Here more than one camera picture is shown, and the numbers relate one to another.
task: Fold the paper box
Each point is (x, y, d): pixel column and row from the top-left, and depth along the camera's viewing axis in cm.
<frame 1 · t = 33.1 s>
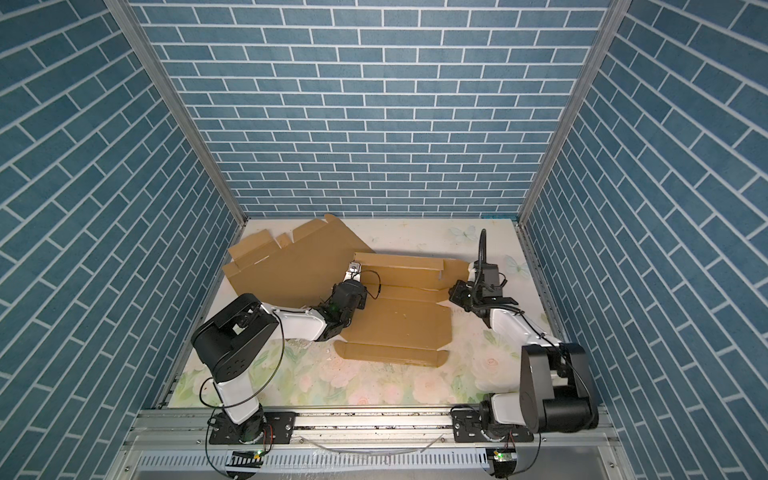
left hand: (357, 282, 96), fingers closed
right hand: (447, 287, 91), fingers closed
left flat cardboard box blank: (306, 276, 112), on the table
right cardboard box blank: (403, 320, 95), on the table

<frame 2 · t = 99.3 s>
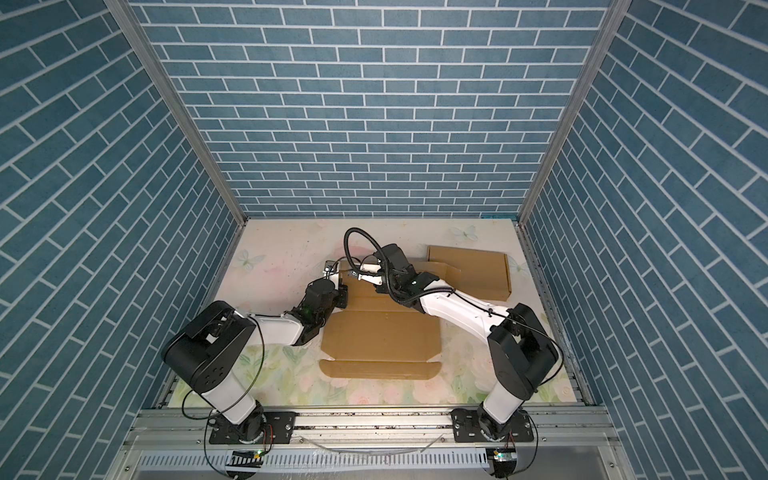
left hand: (341, 280, 95), fingers closed
right hand: (379, 259, 87), fingers open
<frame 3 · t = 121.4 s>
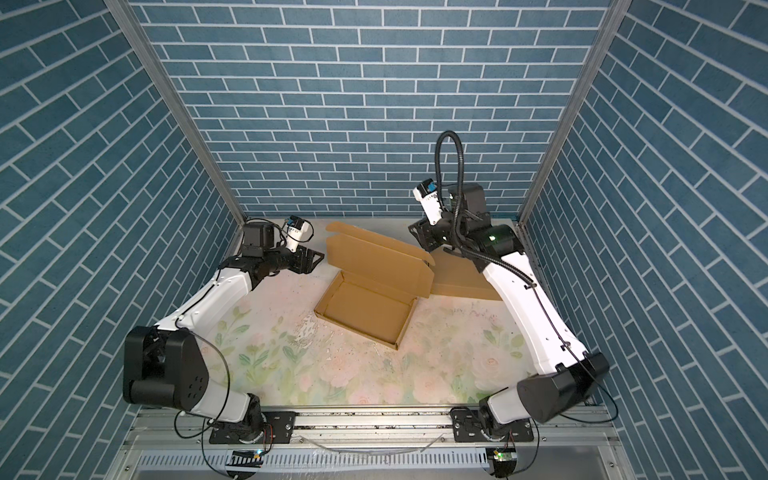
left hand: (313, 251, 87), fingers open
right hand: (413, 220, 72), fingers open
left flat cardboard box blank: (378, 285, 98), point 5 cm above the table
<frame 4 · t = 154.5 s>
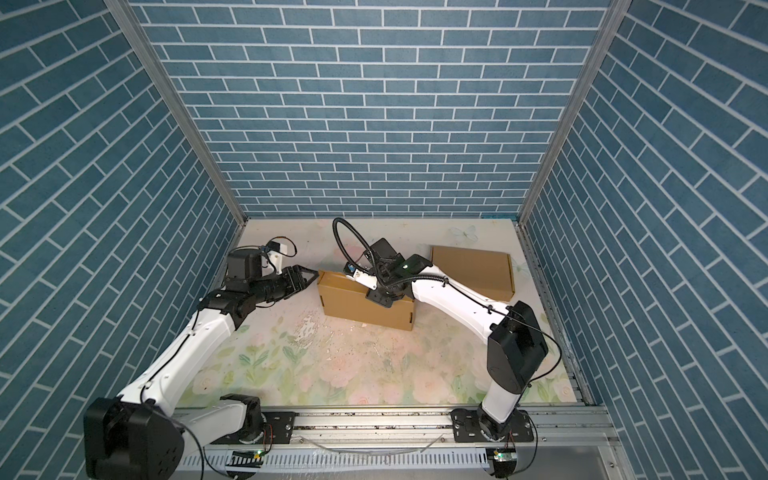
left hand: (313, 276, 79), fingers open
right hand: (374, 283, 84), fingers open
left flat cardboard box blank: (346, 298, 80), point 18 cm above the table
